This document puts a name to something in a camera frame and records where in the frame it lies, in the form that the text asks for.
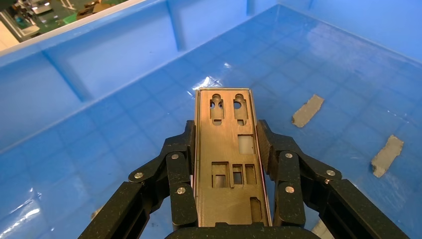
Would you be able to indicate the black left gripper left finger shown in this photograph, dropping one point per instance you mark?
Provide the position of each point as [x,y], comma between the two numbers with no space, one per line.
[148,198]

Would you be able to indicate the silver metal shield plate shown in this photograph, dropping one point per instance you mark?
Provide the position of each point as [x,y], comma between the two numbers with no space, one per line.
[227,204]

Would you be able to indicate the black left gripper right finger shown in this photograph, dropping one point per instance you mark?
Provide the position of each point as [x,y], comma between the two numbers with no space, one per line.
[296,184]

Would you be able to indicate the blue plastic tray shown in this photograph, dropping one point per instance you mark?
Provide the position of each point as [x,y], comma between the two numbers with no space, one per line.
[99,82]

